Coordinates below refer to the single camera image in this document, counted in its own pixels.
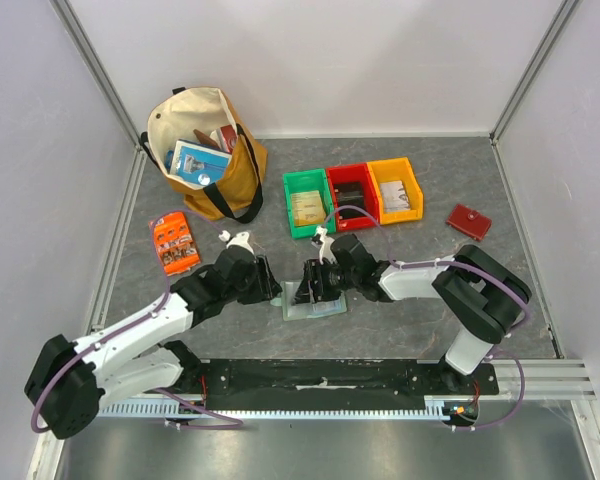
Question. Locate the white id card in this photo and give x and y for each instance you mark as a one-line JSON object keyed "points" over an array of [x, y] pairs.
{"points": [[328, 309]]}

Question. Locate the black cards stack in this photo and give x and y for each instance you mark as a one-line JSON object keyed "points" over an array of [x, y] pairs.
{"points": [[349, 196]]}

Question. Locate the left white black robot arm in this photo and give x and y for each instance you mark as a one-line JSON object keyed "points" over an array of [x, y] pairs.
{"points": [[72, 381]]}

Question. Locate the red plastic bin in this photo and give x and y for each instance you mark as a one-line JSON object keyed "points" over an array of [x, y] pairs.
{"points": [[349, 173]]}

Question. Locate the red white box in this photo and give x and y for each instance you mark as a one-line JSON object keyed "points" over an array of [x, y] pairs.
{"points": [[225, 137]]}

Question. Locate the green card holder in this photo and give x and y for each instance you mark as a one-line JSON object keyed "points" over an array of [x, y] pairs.
{"points": [[296, 312]]}

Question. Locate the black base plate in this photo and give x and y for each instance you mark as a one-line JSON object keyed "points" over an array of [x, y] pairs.
{"points": [[328, 385]]}

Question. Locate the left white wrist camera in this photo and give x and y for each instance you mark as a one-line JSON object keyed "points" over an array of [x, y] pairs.
{"points": [[241, 239]]}

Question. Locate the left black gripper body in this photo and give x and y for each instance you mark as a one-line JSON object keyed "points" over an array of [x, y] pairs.
{"points": [[255, 287]]}

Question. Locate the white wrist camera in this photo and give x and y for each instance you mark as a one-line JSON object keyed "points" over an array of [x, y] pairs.
{"points": [[241, 239], [323, 242]]}

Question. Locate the yellow plastic bin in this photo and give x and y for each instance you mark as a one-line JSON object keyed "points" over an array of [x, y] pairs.
{"points": [[397, 169]]}

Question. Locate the green plastic bin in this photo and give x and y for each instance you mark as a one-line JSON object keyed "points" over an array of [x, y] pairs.
{"points": [[305, 181]]}

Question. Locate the yellow cards stack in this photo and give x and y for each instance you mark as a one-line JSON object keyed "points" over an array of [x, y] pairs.
{"points": [[307, 208]]}

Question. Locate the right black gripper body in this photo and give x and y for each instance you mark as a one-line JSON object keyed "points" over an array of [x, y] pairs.
{"points": [[315, 280]]}

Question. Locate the mustard canvas tote bag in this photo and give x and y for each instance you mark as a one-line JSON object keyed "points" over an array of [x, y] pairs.
{"points": [[238, 195]]}

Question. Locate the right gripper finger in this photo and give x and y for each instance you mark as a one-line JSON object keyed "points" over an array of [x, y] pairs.
{"points": [[324, 298], [303, 294]]}

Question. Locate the white cards stack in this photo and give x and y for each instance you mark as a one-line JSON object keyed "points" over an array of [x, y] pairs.
{"points": [[394, 197]]}

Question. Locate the orange screw box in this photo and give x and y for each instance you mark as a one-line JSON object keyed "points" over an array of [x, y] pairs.
{"points": [[174, 243]]}

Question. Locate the grey cable duct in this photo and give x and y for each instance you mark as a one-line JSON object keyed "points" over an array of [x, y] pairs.
{"points": [[164, 408]]}

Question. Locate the blue white book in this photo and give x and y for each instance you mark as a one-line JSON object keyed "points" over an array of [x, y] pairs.
{"points": [[196, 164]]}

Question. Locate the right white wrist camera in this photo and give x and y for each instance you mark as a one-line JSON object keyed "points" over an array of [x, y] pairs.
{"points": [[323, 242]]}

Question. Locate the red card holder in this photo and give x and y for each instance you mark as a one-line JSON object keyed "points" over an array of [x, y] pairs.
{"points": [[470, 222]]}

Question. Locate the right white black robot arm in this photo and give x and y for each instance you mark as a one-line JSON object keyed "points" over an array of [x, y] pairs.
{"points": [[488, 300]]}

